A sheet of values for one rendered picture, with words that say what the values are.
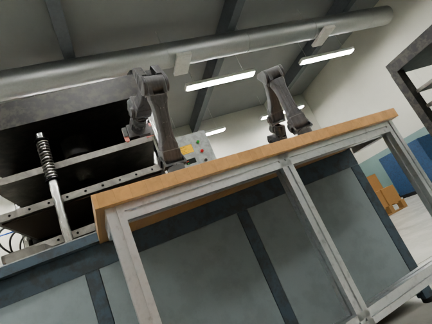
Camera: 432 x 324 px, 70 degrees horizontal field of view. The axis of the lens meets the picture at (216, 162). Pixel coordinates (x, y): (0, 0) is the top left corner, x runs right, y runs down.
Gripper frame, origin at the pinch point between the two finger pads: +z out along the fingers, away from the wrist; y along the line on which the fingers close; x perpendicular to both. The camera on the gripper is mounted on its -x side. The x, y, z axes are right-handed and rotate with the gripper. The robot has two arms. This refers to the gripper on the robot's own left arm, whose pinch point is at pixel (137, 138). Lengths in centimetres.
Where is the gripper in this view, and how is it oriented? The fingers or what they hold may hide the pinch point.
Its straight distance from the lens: 155.7
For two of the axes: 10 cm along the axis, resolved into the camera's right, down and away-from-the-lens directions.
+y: -8.7, 2.6, -4.2
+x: 3.9, 8.7, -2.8
